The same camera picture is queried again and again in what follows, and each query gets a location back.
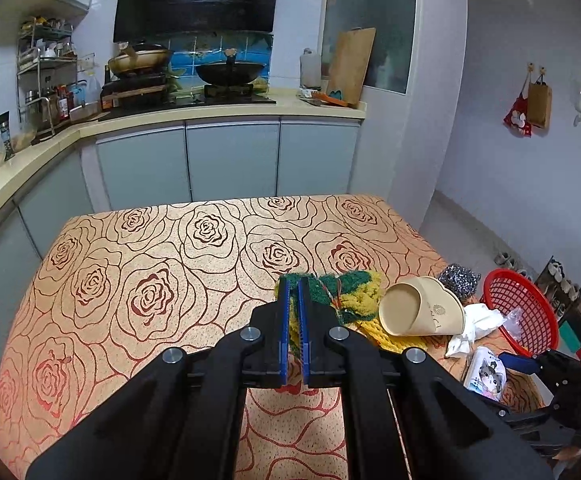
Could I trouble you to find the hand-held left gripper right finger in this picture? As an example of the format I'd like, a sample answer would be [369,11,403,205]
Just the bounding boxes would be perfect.
[297,276,555,480]

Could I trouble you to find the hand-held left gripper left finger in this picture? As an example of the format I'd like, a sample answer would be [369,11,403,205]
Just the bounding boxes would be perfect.
[25,276,292,480]

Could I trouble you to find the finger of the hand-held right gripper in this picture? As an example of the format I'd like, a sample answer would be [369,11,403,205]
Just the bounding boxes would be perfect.
[497,349,581,396]
[493,392,581,443]

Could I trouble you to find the cat print tissue packet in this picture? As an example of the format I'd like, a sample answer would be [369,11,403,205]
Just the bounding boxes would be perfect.
[463,346,508,403]

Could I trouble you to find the clear plastic bag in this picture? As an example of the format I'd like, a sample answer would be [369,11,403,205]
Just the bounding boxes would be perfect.
[503,308,536,346]

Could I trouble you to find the white tissue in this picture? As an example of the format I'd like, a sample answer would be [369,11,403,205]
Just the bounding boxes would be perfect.
[445,302,506,358]

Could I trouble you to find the red plastic mesh basket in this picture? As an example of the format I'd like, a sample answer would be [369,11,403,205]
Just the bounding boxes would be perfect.
[480,269,561,358]

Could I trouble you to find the green yellow scouring cloth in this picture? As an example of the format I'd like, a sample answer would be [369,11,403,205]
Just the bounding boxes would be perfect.
[274,270,385,361]

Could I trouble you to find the yellow mesh dish cloth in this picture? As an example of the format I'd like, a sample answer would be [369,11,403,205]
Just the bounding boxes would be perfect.
[355,317,426,356]

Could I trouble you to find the steel wool scrubber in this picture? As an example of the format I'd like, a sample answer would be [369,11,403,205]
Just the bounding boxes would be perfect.
[437,262,482,306]

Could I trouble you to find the beige paper cup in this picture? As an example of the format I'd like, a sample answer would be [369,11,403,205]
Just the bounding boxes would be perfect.
[379,276,466,337]

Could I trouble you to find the green shoe box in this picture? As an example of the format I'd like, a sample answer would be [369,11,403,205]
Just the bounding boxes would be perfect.
[557,322,581,356]

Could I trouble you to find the rows of racked shoes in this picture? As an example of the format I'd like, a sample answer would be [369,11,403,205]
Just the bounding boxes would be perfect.
[543,261,581,317]

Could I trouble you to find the dark shoe rack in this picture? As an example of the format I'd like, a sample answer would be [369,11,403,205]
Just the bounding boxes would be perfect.
[537,257,581,321]

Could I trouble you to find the table with gold cloth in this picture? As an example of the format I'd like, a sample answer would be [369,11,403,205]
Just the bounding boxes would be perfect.
[0,194,546,480]

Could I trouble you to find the kitchen counter with grey cabinets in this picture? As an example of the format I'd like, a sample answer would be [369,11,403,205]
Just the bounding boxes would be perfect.
[0,87,366,411]

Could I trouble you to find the red hanging ornament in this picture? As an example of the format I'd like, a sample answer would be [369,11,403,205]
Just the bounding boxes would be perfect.
[503,91,533,137]

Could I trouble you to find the black gas hob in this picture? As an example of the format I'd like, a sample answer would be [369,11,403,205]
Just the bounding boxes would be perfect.
[103,85,278,121]

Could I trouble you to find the orange flat tray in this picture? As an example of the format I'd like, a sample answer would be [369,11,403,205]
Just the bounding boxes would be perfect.
[297,87,360,109]

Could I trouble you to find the brown paper bag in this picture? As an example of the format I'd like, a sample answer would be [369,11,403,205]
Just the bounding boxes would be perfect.
[527,72,553,130]

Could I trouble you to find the translucent white plastic bottle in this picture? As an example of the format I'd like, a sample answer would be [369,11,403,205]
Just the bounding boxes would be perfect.
[299,48,323,88]

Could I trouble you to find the black wok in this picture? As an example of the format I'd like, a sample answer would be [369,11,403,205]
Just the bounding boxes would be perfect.
[194,49,266,87]

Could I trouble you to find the wooden cutting board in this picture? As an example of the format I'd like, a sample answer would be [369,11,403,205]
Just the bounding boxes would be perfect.
[326,27,377,107]

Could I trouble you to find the black portable stove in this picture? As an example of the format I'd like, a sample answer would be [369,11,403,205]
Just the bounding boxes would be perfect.
[101,72,170,110]

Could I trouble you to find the dark sauce bottle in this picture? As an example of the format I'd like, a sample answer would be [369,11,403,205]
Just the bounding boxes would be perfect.
[101,64,114,111]

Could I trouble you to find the clear oil bottle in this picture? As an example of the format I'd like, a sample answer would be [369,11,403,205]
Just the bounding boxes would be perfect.
[81,71,102,111]

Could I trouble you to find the brass frying pan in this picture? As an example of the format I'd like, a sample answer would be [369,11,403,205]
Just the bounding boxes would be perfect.
[107,42,174,77]

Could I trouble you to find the frosted glass partition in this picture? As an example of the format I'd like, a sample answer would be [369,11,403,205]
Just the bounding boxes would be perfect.
[320,0,417,95]

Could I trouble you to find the black standing pouch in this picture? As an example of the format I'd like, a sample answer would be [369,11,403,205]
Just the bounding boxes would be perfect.
[0,110,17,162]

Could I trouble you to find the black glass range hood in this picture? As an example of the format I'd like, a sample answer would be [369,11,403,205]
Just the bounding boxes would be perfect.
[113,0,282,43]

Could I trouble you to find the metal spice rack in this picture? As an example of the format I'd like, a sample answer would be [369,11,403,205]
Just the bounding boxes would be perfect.
[16,17,78,138]

